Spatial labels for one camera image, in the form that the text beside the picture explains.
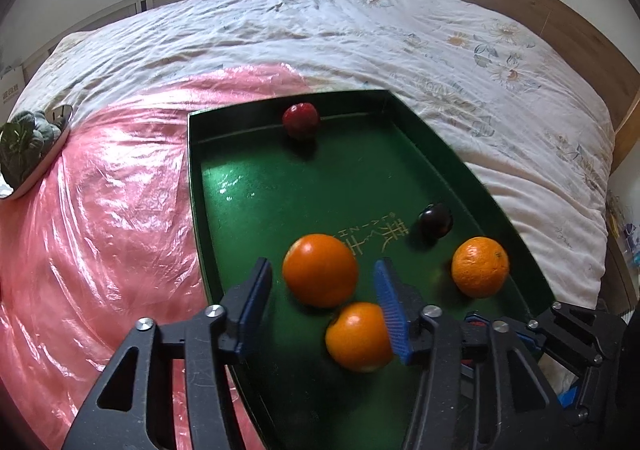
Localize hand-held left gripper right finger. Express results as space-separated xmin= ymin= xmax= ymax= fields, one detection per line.
xmin=374 ymin=259 xmax=568 ymax=450

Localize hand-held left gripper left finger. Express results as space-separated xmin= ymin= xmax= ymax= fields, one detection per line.
xmin=62 ymin=257 xmax=274 ymax=450

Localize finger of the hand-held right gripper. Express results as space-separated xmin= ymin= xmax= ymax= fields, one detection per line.
xmin=529 ymin=301 xmax=626 ymax=381

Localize orange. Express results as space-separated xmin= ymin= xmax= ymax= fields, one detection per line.
xmin=451 ymin=237 xmax=510 ymax=298
xmin=282 ymin=233 xmax=359 ymax=308
xmin=325 ymin=302 xmax=396 ymax=373

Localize dark purple plum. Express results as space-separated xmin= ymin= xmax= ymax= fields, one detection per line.
xmin=418 ymin=203 xmax=455 ymax=241

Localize green tray box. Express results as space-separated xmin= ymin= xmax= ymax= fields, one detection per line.
xmin=187 ymin=89 xmax=557 ymax=450

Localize small red apple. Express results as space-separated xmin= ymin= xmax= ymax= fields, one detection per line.
xmin=282 ymin=102 xmax=321 ymax=140

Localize pink plastic sheet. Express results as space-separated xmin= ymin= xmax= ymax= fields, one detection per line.
xmin=0 ymin=63 xmax=321 ymax=450

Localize bowl of green vegetables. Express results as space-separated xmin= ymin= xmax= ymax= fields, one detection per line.
xmin=0 ymin=104 xmax=74 ymax=201

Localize green leafy vegetable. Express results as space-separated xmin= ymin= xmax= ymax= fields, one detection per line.
xmin=0 ymin=110 xmax=62 ymax=186

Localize white floral duvet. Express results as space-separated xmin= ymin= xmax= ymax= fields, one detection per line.
xmin=10 ymin=0 xmax=617 ymax=311

